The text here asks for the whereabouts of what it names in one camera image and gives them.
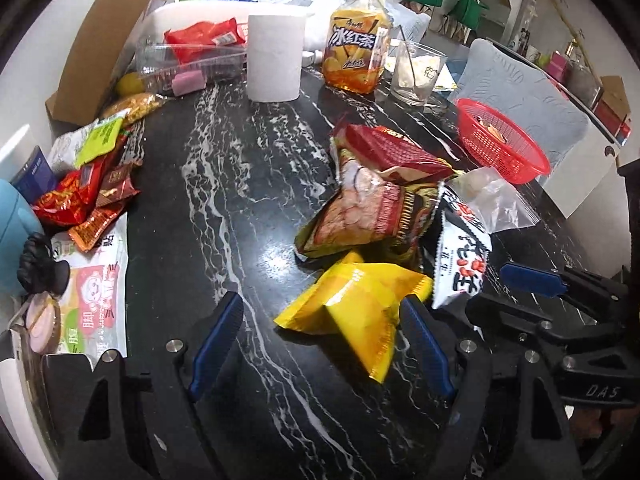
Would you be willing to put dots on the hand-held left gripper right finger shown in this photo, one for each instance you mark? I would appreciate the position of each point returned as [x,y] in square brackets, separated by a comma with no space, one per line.
[425,350]

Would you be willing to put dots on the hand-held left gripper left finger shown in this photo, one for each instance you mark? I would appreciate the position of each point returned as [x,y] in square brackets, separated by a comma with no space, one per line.
[216,345]

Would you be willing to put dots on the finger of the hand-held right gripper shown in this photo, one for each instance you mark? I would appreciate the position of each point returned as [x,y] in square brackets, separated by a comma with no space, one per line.
[505,315]
[530,279]

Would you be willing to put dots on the white and black snack packet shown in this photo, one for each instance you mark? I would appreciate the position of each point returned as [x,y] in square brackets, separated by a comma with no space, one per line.
[460,255]

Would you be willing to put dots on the yellow snack packet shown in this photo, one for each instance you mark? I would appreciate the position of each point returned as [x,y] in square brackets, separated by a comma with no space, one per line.
[360,310]

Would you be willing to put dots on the clear zip bag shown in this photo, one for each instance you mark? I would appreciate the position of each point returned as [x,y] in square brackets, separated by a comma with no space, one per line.
[500,200]

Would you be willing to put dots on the red plastic basket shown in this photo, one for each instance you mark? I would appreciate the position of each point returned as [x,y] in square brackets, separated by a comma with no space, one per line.
[505,155]

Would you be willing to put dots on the pink and brown snack packet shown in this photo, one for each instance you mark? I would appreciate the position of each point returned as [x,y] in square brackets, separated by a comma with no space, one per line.
[365,210]

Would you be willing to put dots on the dark red snack packet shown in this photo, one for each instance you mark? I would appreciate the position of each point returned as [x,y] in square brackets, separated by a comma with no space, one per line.
[395,152]

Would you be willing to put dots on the white cabinet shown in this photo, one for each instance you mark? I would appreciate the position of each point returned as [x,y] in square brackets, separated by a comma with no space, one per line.
[595,180]

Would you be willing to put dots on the white and pink snack packet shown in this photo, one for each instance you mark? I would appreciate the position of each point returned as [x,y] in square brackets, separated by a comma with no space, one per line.
[95,305]

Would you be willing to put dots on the orange snack packet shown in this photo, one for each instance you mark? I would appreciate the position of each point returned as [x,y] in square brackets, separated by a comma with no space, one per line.
[95,227]

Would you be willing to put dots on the red box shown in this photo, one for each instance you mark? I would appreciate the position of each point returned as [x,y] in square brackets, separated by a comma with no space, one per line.
[612,124]

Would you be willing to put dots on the chair with grey leaf cover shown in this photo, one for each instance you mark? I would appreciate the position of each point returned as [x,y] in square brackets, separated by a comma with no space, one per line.
[530,90]

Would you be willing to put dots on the grey box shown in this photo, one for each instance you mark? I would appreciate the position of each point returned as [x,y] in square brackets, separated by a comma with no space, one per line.
[582,82]

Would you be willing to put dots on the open cardboard box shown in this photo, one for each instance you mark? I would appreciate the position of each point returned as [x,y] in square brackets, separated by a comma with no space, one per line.
[615,92]

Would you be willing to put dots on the red crinkled snack packet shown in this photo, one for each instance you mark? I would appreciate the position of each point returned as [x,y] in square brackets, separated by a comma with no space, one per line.
[65,200]

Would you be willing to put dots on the pink box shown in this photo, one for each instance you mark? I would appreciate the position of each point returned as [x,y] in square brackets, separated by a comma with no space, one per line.
[557,66]

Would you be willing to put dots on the clear drinking glass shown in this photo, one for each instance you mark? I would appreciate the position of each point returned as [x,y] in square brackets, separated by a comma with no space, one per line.
[415,87]

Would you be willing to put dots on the light blue round container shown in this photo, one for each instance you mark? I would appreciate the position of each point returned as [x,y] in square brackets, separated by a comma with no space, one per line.
[12,230]

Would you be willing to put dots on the green label snack packet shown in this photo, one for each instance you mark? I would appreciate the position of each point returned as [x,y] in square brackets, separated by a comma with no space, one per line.
[97,140]

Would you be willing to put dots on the golden yellow snack bag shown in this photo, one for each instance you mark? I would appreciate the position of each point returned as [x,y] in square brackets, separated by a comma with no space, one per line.
[132,107]

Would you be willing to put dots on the dark blue box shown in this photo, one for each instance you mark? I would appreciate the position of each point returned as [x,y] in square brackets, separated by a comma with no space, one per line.
[32,172]

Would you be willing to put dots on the tall glass bottle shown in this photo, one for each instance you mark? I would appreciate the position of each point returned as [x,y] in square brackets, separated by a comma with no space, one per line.
[527,25]

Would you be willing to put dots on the thin metal stirrer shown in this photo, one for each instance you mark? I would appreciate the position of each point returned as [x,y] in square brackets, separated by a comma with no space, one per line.
[407,55]

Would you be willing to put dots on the small pink block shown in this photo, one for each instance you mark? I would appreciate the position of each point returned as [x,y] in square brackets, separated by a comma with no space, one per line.
[186,83]

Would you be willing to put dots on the small green tote bag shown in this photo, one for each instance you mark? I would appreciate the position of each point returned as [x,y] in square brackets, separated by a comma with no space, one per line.
[470,12]

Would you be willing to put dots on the yellow lemon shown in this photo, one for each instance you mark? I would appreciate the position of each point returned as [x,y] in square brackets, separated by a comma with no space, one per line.
[127,85]

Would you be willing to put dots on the clear plastic container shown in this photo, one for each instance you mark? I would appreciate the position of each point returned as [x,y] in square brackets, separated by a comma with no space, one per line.
[210,67]

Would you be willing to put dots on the plastic-covered chair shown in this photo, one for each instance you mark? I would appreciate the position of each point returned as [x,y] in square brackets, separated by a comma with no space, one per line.
[412,22]

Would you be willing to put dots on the iced tea bottle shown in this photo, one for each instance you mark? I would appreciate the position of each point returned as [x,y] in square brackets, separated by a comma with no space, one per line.
[355,50]

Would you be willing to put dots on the white toilet paper roll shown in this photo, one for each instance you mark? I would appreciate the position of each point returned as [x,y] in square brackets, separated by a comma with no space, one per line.
[275,60]

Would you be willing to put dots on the bright red snack packet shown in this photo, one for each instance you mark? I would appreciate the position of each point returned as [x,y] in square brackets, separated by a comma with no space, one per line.
[200,37]

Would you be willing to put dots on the brown cardboard box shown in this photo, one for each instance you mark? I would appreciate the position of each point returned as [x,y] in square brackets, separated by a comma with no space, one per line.
[95,55]

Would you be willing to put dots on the white plastic bag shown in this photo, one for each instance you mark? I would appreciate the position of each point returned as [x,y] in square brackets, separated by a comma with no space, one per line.
[325,0]

